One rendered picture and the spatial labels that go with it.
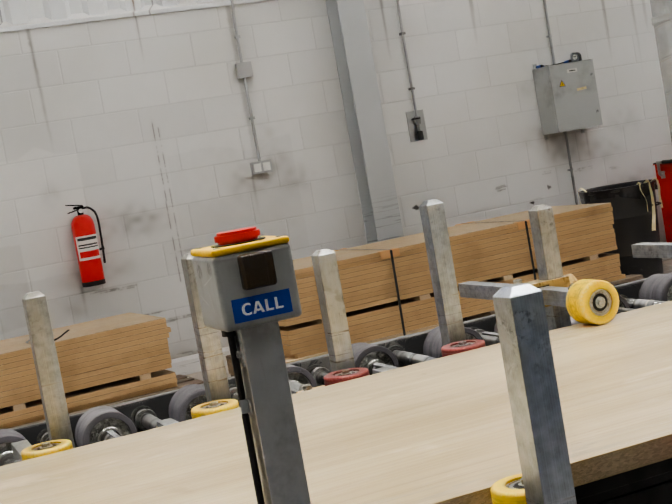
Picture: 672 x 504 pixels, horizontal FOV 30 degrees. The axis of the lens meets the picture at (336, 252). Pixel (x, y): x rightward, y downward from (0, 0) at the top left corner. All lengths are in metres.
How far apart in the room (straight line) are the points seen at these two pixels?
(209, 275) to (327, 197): 7.79
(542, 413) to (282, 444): 0.26
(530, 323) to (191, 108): 7.43
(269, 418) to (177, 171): 7.42
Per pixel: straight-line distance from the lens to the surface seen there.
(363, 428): 1.76
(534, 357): 1.19
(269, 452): 1.09
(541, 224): 2.46
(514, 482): 1.37
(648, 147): 10.28
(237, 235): 1.06
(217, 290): 1.05
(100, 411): 2.58
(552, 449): 1.21
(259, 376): 1.08
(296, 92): 8.81
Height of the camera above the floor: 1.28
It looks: 4 degrees down
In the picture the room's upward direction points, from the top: 10 degrees counter-clockwise
